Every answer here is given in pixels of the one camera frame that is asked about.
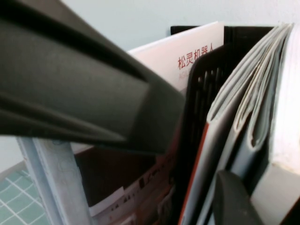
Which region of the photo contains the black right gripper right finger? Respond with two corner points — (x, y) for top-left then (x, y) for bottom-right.
(212, 170), (266, 225)

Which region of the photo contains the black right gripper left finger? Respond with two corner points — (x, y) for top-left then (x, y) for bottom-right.
(0, 0), (186, 156)

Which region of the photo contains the white book orange band spine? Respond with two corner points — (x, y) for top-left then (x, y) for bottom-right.
(16, 137), (94, 225)

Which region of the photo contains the black mesh book holder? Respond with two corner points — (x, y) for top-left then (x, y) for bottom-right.
(170, 25), (276, 195)

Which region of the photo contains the red cover magazine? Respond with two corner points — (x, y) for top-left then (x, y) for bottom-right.
(186, 23), (285, 225)

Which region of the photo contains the green checkered tablecloth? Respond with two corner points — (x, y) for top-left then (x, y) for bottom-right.
(0, 159), (47, 225)

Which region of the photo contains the white folded brochure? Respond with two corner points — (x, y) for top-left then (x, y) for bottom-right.
(71, 21), (225, 225)

